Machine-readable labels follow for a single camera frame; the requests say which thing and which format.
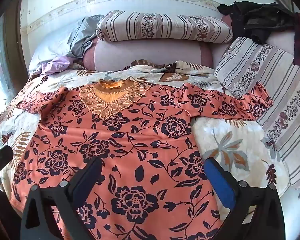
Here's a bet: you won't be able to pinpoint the cream leaf-print blanket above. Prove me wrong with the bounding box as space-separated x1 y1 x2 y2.
0 60 294 240

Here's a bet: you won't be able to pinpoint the purple cloth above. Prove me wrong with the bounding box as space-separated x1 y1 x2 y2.
41 56 74 75

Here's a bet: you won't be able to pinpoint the black clothes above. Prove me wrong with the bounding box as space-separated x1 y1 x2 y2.
217 1 298 45

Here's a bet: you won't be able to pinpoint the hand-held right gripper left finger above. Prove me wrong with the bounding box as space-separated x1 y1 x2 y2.
20 157 103 240

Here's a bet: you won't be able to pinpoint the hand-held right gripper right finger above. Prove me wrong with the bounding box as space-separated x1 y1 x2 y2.
204 157 287 240

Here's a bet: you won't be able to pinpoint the orange floral shirt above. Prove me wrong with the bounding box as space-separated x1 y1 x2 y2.
11 79 274 240

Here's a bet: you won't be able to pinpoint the striped floral pillow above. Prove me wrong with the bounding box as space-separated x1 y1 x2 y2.
95 10 234 44
214 36 300 190

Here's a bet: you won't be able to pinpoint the pink bolster pillow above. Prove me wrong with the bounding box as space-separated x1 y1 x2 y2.
82 39 214 72

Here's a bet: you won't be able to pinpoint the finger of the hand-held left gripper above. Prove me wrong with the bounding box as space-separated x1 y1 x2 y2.
0 145 14 181

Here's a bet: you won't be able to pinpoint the brown window frame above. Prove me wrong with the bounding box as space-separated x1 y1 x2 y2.
2 0 30 88

